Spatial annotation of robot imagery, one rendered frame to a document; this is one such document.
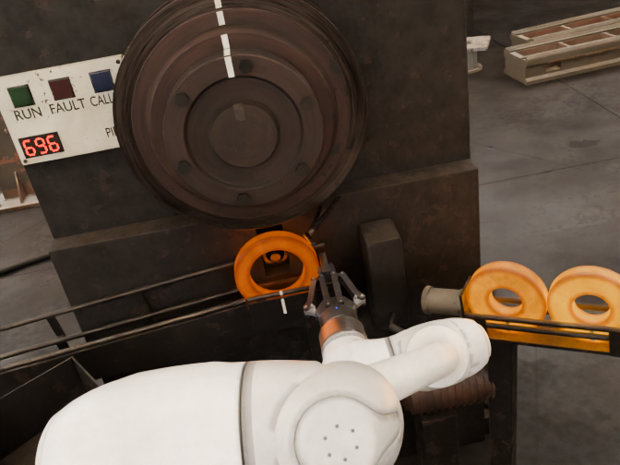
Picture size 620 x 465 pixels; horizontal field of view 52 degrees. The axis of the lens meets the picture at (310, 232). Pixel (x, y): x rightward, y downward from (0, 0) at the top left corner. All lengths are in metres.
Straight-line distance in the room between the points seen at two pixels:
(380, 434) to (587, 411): 1.62
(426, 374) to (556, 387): 1.27
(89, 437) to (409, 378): 0.45
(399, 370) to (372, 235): 0.55
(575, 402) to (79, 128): 1.58
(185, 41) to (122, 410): 0.73
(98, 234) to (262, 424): 1.00
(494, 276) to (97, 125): 0.85
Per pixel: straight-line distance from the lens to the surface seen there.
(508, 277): 1.28
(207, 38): 1.14
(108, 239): 1.45
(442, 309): 1.36
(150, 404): 0.57
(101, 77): 1.34
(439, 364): 0.96
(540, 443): 2.01
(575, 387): 2.18
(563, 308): 1.30
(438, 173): 1.44
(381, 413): 0.53
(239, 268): 1.37
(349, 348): 1.13
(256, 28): 1.14
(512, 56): 4.74
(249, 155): 1.14
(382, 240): 1.36
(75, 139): 1.40
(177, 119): 1.13
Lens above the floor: 1.51
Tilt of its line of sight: 30 degrees down
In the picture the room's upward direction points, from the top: 10 degrees counter-clockwise
